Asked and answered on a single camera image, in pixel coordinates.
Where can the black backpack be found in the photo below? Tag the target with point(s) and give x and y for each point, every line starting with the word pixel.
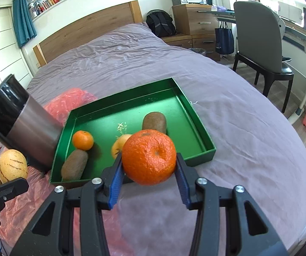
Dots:
pixel 159 24

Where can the glass top desk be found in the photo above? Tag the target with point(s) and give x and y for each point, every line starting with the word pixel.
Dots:
pixel 302 36

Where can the bed with purple sheet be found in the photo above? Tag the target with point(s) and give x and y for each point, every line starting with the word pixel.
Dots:
pixel 249 138

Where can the navy tote bag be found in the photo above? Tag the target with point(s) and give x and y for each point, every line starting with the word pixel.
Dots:
pixel 224 40

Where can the orange mandarin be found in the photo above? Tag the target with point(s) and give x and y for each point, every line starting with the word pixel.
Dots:
pixel 82 140
pixel 149 157

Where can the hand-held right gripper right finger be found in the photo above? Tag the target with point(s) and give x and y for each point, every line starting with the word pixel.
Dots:
pixel 181 181

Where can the white wardrobe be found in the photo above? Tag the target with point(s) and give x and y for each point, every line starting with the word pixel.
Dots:
pixel 1 45

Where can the brown kiwi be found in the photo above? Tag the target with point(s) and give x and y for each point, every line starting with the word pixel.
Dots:
pixel 155 122
pixel 74 164

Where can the pink plastic sheet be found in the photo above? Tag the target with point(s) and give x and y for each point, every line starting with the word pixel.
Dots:
pixel 22 205

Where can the yellow striped pepino melon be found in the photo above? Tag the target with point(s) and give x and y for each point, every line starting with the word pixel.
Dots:
pixel 12 165

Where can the grey desk chair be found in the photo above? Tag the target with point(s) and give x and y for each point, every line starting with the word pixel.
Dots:
pixel 257 40

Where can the teal curtain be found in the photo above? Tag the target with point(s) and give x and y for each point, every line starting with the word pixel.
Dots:
pixel 23 18

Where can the wooden dresser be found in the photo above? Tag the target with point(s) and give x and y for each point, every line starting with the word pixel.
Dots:
pixel 193 18

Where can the green tray box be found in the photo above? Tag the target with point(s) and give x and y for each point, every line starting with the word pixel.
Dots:
pixel 142 104

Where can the copper and black kettle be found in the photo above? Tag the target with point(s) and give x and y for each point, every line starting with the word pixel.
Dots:
pixel 35 128

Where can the wooden headboard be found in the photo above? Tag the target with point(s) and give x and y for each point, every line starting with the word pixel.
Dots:
pixel 89 29

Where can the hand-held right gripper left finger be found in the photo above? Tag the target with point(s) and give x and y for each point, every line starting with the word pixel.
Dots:
pixel 115 184

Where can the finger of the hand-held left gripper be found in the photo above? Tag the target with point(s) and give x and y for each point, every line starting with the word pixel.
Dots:
pixel 11 189

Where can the small yellow apple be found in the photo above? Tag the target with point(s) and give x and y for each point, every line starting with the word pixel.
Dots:
pixel 118 145

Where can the waste bin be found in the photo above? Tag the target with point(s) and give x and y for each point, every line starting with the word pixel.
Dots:
pixel 197 51

